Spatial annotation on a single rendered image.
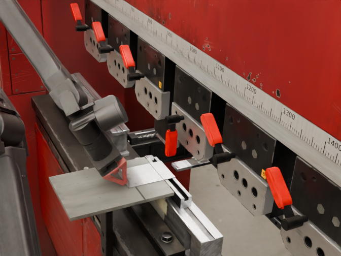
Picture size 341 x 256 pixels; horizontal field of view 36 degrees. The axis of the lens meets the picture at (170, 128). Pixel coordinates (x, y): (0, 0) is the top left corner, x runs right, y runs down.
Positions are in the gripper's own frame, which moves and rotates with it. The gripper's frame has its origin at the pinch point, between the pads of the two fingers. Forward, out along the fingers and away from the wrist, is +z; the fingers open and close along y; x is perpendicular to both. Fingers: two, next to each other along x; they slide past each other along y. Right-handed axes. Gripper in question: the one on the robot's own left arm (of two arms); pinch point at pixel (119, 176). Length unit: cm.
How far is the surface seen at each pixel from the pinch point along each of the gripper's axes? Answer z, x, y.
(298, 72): -34, -29, -48
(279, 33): -38, -31, -42
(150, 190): 4.3, -4.0, -6.4
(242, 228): 137, -37, 74
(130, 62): -20.6, -18.0, 6.8
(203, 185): 137, -38, 117
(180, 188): 8.2, -10.4, -8.0
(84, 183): -2.6, 8.0, 2.5
